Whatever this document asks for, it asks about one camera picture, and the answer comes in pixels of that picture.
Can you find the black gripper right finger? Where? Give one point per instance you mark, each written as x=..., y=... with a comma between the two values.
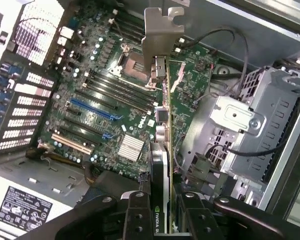
x=197, y=220

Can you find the silver metal disk bay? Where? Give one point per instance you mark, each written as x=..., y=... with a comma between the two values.
x=265, y=140

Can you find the silver chipset heatsink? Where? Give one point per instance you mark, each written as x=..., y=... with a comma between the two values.
x=131, y=147

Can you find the silver power supply unit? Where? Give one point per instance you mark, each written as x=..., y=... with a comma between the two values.
x=27, y=180

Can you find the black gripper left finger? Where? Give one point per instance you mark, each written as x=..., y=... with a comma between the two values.
x=137, y=220

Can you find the blue expansion slot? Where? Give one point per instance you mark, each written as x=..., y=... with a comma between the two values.
x=92, y=108

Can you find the green motherboard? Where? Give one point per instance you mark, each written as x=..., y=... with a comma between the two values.
x=110, y=135

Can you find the CPU socket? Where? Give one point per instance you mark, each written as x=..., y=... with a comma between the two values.
x=132, y=62

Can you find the black open PC case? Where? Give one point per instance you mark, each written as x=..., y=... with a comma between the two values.
x=277, y=20

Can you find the white expansion slot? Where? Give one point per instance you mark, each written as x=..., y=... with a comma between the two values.
x=72, y=145

